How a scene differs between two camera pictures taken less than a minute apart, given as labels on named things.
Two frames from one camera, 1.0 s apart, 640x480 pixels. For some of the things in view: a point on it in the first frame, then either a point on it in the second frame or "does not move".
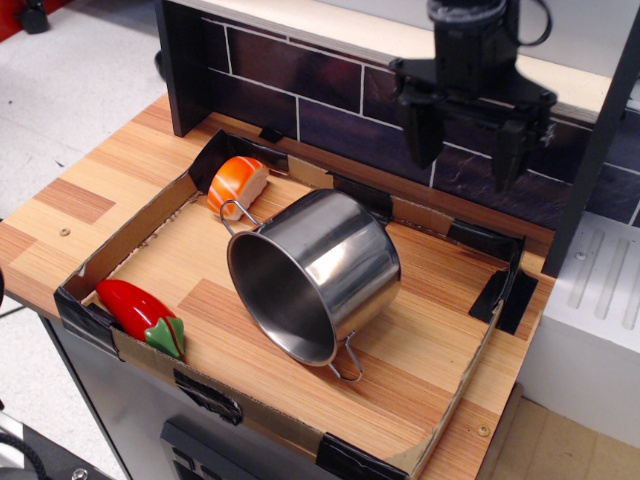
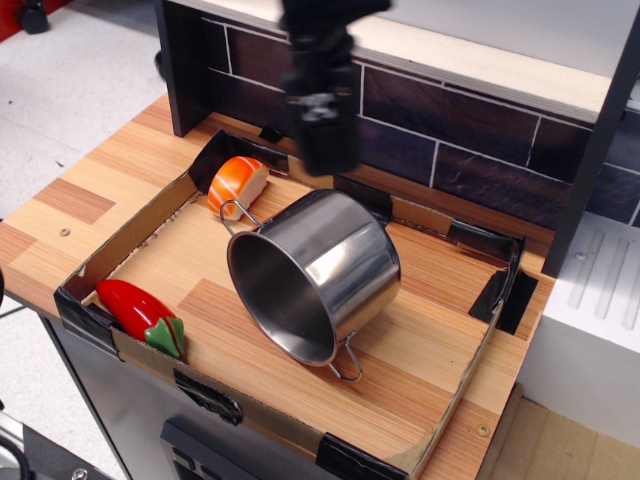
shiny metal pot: x=326 y=266 does not move
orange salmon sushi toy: x=238 y=178 does not move
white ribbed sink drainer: x=585 y=362 does not move
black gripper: x=475 y=68 → x=321 y=83
